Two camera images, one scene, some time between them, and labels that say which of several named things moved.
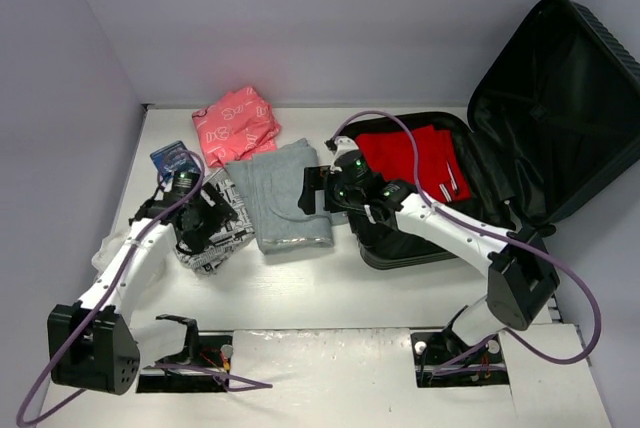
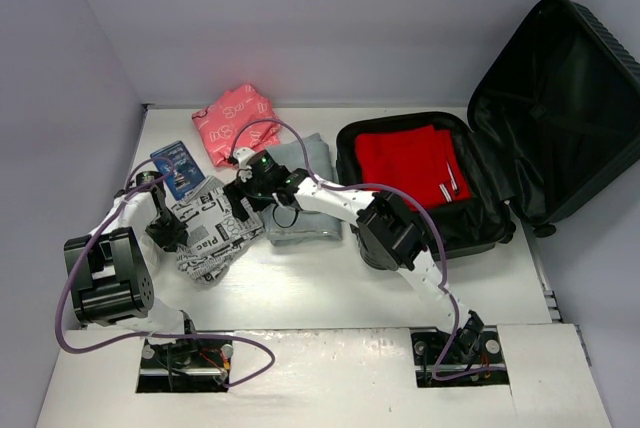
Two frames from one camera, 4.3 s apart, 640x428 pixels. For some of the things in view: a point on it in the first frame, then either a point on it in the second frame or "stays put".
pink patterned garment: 236,125 stays put
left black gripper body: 212,210 to 167,230
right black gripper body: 310,188 to 239,196
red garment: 441,175 stays put
